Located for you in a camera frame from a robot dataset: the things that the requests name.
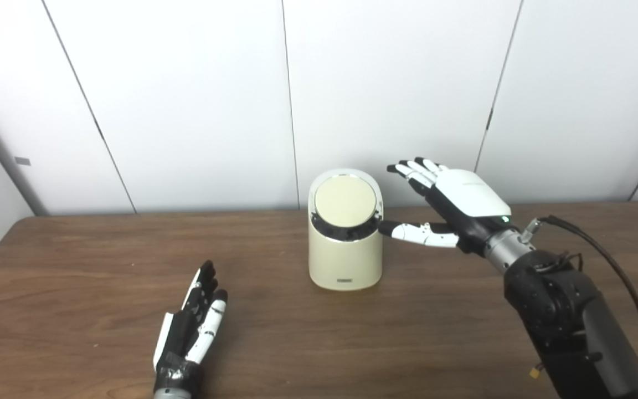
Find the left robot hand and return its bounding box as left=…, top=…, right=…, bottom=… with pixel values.
left=153, top=260, right=229, bottom=395

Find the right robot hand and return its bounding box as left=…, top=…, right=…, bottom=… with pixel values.
left=378, top=157, right=512, bottom=257

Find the cream round bin lid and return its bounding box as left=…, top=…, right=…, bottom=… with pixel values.
left=314, top=175, right=378, bottom=227

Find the cream-colored bin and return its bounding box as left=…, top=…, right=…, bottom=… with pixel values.
left=308, top=168, right=384, bottom=291

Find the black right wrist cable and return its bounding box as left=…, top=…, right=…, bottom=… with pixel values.
left=521, top=215, right=638, bottom=399

